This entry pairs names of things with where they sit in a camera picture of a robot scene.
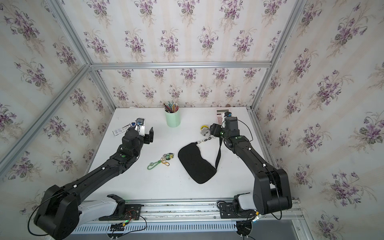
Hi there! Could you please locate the yellow hat doll charm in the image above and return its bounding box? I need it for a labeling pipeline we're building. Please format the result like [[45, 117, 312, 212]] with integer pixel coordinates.
[[201, 125, 211, 137]]

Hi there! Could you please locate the green carabiner key charm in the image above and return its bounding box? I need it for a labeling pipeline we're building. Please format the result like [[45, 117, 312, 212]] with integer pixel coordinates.
[[147, 153, 174, 171]]

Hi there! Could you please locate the black fabric shoulder bag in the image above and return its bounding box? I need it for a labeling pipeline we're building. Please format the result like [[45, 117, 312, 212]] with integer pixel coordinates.
[[178, 137, 223, 184]]

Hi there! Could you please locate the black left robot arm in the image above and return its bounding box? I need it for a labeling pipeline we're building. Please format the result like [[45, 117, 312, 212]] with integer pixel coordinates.
[[29, 126, 154, 240]]

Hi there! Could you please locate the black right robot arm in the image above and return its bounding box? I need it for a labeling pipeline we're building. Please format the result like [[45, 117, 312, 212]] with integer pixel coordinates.
[[210, 112, 293, 215]]

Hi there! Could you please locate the pink calculator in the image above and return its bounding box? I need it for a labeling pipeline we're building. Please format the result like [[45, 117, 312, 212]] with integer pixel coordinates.
[[216, 108, 230, 125]]

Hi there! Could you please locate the green pencil cup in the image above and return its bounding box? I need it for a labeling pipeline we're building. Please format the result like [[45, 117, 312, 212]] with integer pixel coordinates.
[[165, 110, 181, 128]]

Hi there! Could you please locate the white blue refill box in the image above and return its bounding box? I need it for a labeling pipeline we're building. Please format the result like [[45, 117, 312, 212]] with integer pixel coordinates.
[[113, 123, 135, 136]]

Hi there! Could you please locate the bundle of coloured pencils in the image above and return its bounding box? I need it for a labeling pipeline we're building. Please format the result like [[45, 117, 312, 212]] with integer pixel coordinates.
[[163, 101, 179, 114]]

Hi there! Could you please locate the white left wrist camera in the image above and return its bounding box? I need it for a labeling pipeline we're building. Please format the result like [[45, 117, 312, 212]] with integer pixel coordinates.
[[133, 118, 145, 136]]

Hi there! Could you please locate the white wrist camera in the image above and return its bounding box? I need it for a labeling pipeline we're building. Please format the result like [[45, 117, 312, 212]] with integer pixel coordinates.
[[222, 111, 232, 119], [133, 118, 145, 136]]

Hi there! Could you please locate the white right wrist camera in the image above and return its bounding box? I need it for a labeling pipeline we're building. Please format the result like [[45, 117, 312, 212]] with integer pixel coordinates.
[[222, 111, 232, 119]]

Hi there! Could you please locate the aluminium mounting rail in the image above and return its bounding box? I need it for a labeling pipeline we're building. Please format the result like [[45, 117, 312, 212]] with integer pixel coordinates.
[[71, 199, 301, 224]]

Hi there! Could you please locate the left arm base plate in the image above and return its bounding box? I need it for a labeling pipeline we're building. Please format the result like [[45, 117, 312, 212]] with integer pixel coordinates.
[[98, 204, 143, 221]]

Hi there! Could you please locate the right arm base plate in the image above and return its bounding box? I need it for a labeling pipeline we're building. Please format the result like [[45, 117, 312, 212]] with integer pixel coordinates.
[[217, 201, 257, 220]]

